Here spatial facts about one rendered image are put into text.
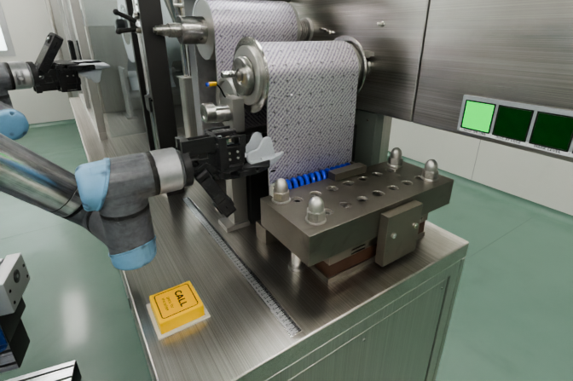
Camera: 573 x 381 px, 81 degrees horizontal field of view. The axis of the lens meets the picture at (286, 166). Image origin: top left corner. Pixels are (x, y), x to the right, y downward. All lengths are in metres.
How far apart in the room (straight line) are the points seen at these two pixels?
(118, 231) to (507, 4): 0.73
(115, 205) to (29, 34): 5.60
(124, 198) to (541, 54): 0.69
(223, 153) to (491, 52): 0.50
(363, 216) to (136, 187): 0.38
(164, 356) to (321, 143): 0.49
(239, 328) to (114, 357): 1.31
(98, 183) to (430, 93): 0.64
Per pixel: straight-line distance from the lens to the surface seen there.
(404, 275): 0.71
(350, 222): 0.59
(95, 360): 1.88
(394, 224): 0.66
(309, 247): 0.55
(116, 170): 0.56
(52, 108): 6.21
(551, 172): 3.24
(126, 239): 0.60
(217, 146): 0.60
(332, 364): 0.68
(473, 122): 0.73
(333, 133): 0.77
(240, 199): 0.78
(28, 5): 6.12
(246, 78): 0.66
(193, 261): 0.73
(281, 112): 0.67
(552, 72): 0.68
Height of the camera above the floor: 1.33
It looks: 22 degrees down
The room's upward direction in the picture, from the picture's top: straight up
